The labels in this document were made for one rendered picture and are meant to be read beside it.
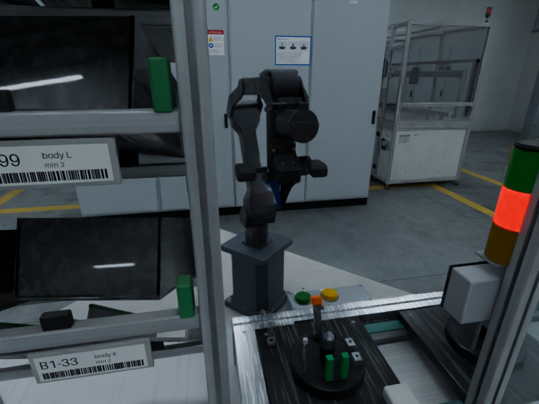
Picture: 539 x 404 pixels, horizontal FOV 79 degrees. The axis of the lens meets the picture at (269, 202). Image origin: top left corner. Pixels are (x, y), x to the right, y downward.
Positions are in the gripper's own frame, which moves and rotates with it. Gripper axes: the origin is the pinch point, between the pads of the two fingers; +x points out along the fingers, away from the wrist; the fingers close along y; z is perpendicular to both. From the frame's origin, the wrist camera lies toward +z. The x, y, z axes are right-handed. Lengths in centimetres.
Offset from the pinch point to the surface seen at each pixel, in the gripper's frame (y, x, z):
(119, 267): -22.8, -6.1, 36.7
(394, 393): 13.5, 27.8, 27.5
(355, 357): 9.7, 25.9, 20.4
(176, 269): -18.4, -3.1, 33.0
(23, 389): -57, 39, 2
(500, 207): 21.7, -6.5, 31.5
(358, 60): 140, -49, -273
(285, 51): 64, -56, -272
